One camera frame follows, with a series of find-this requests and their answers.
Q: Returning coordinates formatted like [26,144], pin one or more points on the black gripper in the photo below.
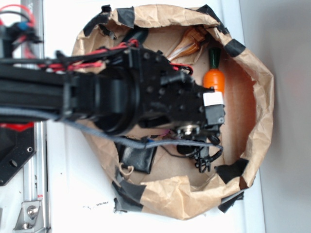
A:
[161,96]

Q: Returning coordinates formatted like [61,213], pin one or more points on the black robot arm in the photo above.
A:
[116,89]

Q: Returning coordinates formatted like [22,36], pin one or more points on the orange toy carrot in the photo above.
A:
[214,78]

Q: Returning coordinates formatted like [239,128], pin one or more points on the dark green toy cucumber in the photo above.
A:
[135,38]

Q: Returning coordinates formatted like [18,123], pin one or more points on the brown paper bag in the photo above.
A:
[175,188]

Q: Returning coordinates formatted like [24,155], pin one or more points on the aluminium frame rail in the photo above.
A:
[29,200]

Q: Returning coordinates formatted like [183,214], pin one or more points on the metal corner bracket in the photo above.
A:
[30,218]

